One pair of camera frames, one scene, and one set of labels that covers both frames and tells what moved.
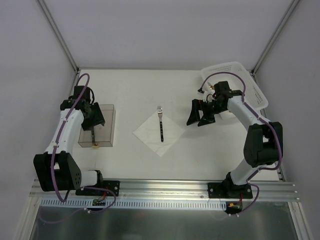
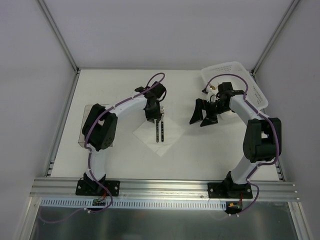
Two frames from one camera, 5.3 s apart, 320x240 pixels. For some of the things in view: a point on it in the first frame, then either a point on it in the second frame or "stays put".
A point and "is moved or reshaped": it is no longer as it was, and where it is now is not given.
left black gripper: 92,116 to 155,116
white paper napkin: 149,133 stays put
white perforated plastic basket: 253,98 stays put
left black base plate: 112,185 stays put
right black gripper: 205,110 stays put
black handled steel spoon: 93,136 is moved or reshaped
